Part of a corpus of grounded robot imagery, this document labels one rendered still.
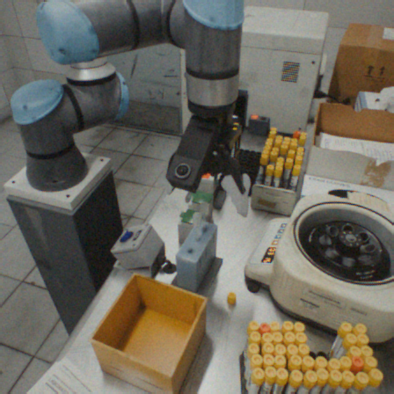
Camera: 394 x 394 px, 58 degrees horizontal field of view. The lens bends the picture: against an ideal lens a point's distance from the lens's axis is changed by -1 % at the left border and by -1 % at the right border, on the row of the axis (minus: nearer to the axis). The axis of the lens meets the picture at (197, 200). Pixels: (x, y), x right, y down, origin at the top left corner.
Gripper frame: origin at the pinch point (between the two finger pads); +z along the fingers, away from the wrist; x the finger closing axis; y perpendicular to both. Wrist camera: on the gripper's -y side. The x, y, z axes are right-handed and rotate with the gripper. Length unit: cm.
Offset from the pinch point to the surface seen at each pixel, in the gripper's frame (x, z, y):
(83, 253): 34.8, 29.5, 0.8
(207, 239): -1.7, 5.2, -2.2
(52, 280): 50, 47, -1
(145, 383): -2.3, 11.7, -27.0
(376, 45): -23, -3, 100
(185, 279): 0.2, 11.0, -8.0
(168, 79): 102, 58, 174
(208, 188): 6.1, 10.1, 17.2
